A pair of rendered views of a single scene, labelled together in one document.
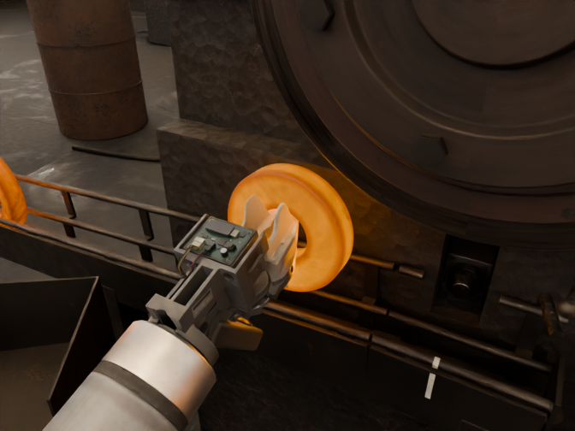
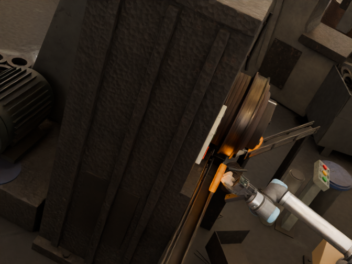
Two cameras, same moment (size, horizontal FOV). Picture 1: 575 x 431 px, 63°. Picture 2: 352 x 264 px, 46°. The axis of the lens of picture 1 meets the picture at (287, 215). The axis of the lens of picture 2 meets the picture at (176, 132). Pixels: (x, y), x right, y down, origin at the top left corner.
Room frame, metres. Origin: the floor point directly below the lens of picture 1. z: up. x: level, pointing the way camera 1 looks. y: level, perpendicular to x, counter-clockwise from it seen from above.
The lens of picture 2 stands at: (1.43, 1.43, 2.17)
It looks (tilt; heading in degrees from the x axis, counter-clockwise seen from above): 35 degrees down; 246
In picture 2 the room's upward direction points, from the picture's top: 23 degrees clockwise
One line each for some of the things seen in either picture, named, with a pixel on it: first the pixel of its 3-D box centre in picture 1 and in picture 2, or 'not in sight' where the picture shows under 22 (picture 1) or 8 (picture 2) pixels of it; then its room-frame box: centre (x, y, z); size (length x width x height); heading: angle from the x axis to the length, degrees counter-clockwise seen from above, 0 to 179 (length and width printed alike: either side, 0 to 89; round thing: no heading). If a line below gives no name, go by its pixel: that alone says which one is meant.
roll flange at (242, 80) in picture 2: not in sight; (229, 109); (0.47, -0.22, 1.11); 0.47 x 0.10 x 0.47; 61
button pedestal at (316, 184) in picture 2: not in sight; (304, 200); (-0.58, -0.41, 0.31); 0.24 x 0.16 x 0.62; 61
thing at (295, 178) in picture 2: not in sight; (281, 198); (-0.42, -0.46, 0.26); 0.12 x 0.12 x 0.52
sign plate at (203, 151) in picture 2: not in sight; (211, 133); (0.66, 0.06, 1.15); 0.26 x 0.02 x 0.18; 61
